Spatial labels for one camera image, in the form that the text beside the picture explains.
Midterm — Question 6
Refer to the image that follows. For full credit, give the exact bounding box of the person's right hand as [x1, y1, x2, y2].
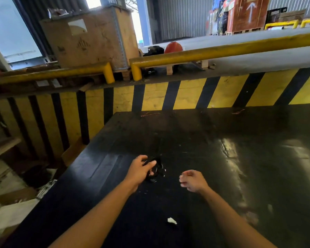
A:
[179, 170, 210, 193]

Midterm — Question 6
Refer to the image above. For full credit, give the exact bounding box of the person's left hand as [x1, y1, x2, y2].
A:
[124, 155, 157, 192]

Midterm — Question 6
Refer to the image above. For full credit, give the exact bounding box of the black cable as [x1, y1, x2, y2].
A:
[142, 157, 167, 183]

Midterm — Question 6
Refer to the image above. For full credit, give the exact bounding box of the person's left forearm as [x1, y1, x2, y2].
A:
[49, 178, 138, 248]

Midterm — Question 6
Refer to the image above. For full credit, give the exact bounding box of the person's right forearm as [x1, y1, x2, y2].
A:
[198, 187, 278, 248]

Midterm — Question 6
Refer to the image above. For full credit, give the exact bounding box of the yellow black striped barrier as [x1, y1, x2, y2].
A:
[0, 66, 310, 163]

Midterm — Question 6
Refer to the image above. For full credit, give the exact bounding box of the wooden pallet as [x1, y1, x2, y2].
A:
[166, 59, 216, 75]

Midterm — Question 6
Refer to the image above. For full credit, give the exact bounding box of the black bag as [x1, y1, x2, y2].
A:
[143, 45, 165, 57]

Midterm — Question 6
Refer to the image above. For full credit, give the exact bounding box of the red hard hat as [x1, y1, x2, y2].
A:
[164, 41, 183, 54]

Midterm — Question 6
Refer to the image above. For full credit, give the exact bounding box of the pile of cardboard scraps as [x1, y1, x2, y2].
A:
[0, 137, 58, 240]

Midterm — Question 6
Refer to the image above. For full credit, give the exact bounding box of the large plywood crate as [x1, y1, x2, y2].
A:
[39, 4, 140, 73]

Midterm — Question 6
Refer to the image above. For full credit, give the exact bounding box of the red crate with white arrow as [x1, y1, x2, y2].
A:
[226, 0, 271, 32]

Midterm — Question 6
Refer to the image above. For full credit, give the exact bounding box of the brown cardboard box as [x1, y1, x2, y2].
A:
[278, 9, 307, 23]

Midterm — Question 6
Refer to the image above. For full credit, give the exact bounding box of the long yellow guard rail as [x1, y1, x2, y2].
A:
[129, 31, 310, 81]

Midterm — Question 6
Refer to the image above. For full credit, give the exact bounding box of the short yellow guard rail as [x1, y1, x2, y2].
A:
[0, 62, 116, 87]

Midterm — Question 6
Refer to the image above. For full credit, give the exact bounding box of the distant yellow guard rail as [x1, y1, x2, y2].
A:
[264, 18, 310, 30]

